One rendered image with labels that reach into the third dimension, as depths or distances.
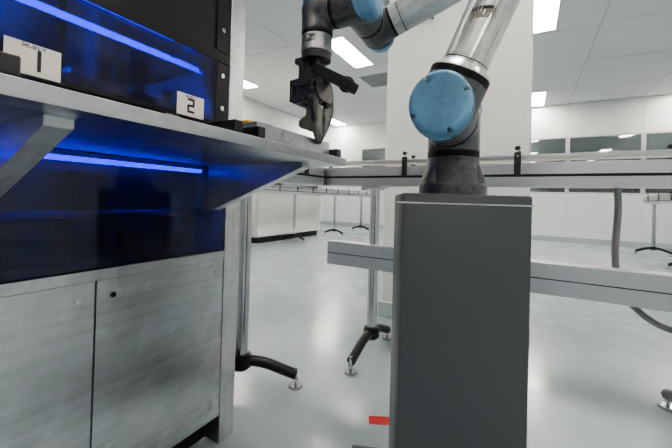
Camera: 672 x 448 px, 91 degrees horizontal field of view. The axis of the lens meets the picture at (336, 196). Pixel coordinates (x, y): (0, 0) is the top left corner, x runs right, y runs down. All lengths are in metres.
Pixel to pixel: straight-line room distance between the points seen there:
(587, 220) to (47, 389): 8.54
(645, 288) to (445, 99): 1.12
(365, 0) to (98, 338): 0.94
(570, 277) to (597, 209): 7.20
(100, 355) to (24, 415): 0.14
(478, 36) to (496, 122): 1.47
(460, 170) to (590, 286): 0.90
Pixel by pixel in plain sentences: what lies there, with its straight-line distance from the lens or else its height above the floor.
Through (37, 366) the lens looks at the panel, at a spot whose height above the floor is 0.43.
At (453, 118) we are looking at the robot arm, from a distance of 0.64.
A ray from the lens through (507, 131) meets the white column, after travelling 2.14.
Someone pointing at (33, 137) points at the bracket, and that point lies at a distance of 0.54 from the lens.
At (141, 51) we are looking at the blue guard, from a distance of 1.00.
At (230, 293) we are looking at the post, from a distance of 1.16.
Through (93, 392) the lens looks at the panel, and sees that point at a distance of 1.00.
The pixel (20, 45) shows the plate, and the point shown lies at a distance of 0.89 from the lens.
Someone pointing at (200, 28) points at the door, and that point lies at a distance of 1.14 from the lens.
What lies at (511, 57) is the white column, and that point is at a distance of 2.26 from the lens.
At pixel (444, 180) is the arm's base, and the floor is 0.82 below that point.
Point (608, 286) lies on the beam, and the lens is 1.56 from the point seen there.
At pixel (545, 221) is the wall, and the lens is 8.64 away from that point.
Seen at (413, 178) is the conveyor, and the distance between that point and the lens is 1.56.
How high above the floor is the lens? 0.77
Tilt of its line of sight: 1 degrees up
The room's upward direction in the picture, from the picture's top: 2 degrees clockwise
